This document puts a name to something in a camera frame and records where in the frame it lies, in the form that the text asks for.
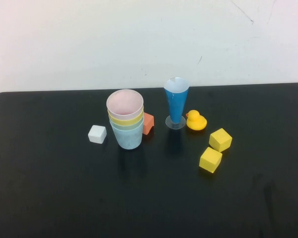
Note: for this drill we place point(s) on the yellow plastic cup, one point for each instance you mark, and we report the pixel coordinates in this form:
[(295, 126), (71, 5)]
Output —
[(125, 122)]

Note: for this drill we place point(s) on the green plastic cup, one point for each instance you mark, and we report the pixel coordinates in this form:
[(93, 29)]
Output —
[(126, 128)]

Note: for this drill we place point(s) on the pink plastic cup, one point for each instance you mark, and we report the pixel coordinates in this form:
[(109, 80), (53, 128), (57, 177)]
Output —
[(124, 104)]

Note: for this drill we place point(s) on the orange arch block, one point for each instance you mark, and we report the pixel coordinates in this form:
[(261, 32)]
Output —
[(148, 124)]

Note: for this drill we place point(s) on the light blue plastic cup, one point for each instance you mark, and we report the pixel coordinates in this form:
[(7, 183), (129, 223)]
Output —
[(127, 140)]

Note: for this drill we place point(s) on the tall blue cone glass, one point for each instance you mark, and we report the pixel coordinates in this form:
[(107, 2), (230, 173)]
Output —
[(175, 104)]

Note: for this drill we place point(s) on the yellow rubber duck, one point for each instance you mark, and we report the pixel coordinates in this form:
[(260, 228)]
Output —
[(196, 122)]

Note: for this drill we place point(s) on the white foam cube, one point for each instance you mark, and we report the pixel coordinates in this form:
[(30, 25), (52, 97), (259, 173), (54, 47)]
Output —
[(96, 135)]

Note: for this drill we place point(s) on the yellow foam cube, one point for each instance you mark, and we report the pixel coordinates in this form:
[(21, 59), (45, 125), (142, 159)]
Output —
[(220, 141), (210, 161)]

